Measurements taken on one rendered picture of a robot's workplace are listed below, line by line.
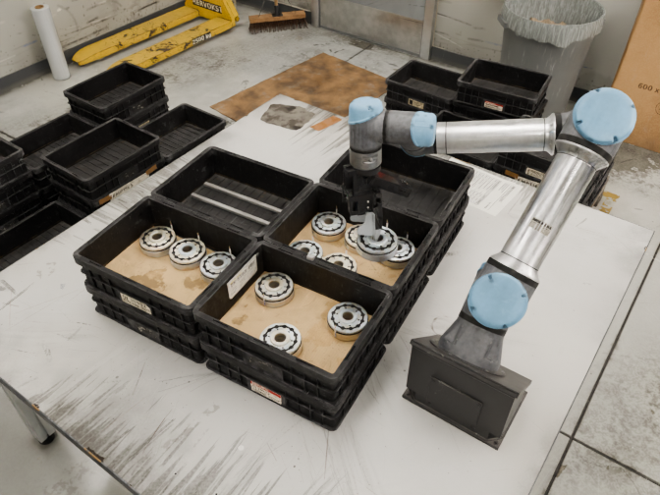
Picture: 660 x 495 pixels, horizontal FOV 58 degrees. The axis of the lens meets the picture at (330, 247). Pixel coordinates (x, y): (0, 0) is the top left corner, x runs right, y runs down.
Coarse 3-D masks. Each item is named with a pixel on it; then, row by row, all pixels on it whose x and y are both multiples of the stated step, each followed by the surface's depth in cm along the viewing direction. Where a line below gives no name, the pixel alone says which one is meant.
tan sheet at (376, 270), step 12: (348, 228) 181; (300, 240) 177; (324, 252) 173; (336, 252) 173; (348, 252) 173; (360, 264) 169; (372, 264) 169; (372, 276) 166; (384, 276) 166; (396, 276) 166
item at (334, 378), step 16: (304, 256) 157; (336, 272) 153; (368, 288) 150; (384, 304) 145; (208, 320) 141; (240, 336) 138; (368, 336) 140; (272, 352) 135; (352, 352) 134; (304, 368) 132; (320, 368) 131; (336, 384) 131
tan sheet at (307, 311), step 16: (304, 288) 162; (240, 304) 158; (256, 304) 158; (288, 304) 158; (304, 304) 158; (320, 304) 158; (224, 320) 154; (240, 320) 154; (256, 320) 154; (272, 320) 154; (288, 320) 154; (304, 320) 154; (320, 320) 154; (368, 320) 154; (256, 336) 150; (304, 336) 150; (320, 336) 150; (304, 352) 147; (320, 352) 147; (336, 352) 147; (336, 368) 143
